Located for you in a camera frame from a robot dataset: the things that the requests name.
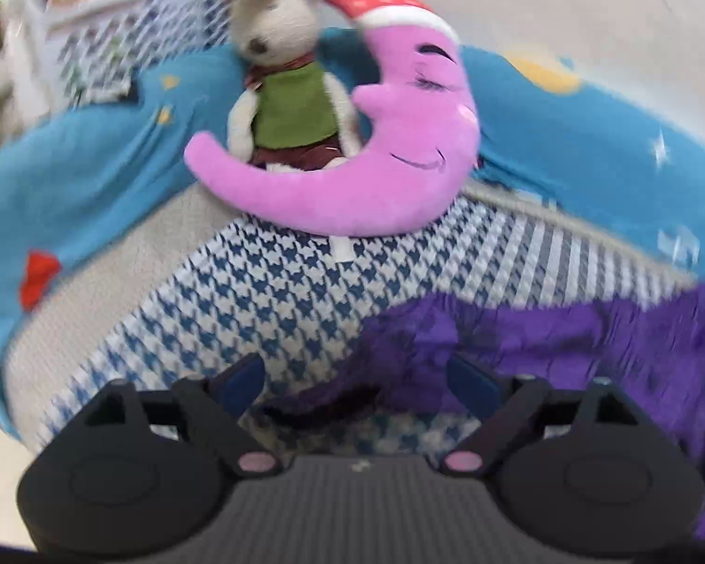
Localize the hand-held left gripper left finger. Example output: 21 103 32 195
76 352 283 478

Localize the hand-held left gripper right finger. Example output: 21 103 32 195
440 352 638 478

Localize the purple floral shirt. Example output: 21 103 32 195
258 285 705 544

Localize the houndstooth mattress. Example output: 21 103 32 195
3 179 705 465

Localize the pink moon plush pillow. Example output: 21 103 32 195
183 0 479 263

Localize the blue printed blanket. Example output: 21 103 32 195
0 29 253 441

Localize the bunny plush toy green vest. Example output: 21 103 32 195
219 0 359 174

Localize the white plastic basket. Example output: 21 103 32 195
0 0 236 110

